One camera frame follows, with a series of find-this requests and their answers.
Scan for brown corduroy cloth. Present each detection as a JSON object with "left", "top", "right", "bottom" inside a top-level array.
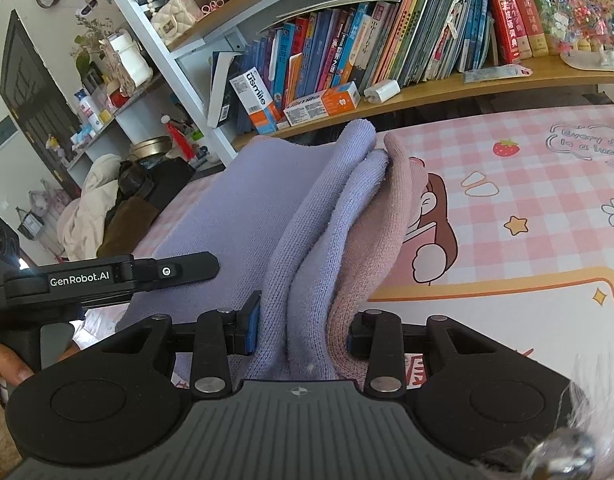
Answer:
[{"left": 96, "top": 196, "right": 159, "bottom": 258}]

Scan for row of leaning books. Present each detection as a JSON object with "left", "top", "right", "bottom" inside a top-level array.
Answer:
[{"left": 211, "top": 0, "right": 493, "bottom": 132}]

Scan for white jar with twine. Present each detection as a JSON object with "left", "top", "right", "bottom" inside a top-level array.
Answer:
[{"left": 101, "top": 29, "right": 153, "bottom": 96}]

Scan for white charger block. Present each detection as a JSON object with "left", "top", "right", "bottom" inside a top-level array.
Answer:
[{"left": 363, "top": 79, "right": 401, "bottom": 104}]

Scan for white quilted pearl handbag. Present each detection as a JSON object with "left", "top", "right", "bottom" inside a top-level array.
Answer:
[{"left": 147, "top": 0, "right": 202, "bottom": 46}]

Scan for pink checkered table mat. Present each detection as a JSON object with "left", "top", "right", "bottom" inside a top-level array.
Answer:
[{"left": 71, "top": 104, "right": 614, "bottom": 411}]

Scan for tall white orange box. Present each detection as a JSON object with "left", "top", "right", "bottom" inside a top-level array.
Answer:
[{"left": 230, "top": 67, "right": 281, "bottom": 134}]

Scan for purple and pink sweater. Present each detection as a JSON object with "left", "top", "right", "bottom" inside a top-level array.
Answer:
[{"left": 119, "top": 119, "right": 427, "bottom": 380}]

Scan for black box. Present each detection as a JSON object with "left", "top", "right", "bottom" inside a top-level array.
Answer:
[{"left": 146, "top": 157, "right": 195, "bottom": 212}]

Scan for cream white cloth pile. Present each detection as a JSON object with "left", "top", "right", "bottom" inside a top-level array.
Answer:
[{"left": 56, "top": 154, "right": 121, "bottom": 261}]

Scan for metal bowl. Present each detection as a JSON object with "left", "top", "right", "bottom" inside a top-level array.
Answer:
[{"left": 127, "top": 136, "right": 173, "bottom": 162}]

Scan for orange white medicine box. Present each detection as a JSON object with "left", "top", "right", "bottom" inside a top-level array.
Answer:
[{"left": 283, "top": 81, "right": 360, "bottom": 127}]

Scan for person left hand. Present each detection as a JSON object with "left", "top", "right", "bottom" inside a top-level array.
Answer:
[{"left": 0, "top": 344, "right": 34, "bottom": 387}]

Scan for red thick books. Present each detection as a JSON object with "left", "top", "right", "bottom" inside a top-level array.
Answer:
[{"left": 486, "top": 0, "right": 596, "bottom": 65}]

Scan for white shelf frame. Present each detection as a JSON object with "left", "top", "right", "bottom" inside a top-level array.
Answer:
[{"left": 60, "top": 0, "right": 614, "bottom": 187}]

